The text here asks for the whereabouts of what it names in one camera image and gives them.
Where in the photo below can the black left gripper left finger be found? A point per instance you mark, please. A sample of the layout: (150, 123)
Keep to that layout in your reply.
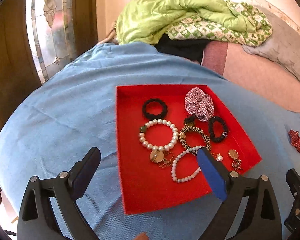
(36, 217)

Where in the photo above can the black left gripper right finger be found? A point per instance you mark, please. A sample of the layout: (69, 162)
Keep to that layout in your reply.
(261, 218)

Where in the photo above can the gold oval pendant with chain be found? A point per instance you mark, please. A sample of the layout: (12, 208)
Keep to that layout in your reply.
(236, 162)

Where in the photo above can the pearl drop earring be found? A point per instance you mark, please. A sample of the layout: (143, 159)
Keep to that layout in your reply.
(217, 156)

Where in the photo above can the gold scalloped letter pendant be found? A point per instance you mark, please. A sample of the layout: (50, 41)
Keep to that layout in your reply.
(162, 159)

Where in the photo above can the red white checked scrunchie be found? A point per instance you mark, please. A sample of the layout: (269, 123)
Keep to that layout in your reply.
(199, 104)

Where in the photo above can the red dotted scrunchie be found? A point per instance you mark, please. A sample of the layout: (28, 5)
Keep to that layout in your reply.
(294, 139)

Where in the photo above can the light blue blanket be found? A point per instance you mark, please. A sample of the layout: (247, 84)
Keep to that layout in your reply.
(75, 110)

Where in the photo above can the red shallow tray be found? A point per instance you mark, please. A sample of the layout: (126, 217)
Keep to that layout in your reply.
(147, 187)

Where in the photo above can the pink bed sheet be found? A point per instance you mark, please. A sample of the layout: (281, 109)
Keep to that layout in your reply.
(255, 73)

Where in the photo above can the grey pillow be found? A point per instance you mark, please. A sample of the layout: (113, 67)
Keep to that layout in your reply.
(283, 47)

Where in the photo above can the black garment under duvet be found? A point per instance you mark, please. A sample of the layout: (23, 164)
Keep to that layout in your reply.
(189, 49)

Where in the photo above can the stained glass wooden door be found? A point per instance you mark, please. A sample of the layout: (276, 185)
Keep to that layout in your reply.
(38, 38)

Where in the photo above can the green quilted duvet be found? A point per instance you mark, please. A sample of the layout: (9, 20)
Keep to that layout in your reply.
(219, 20)

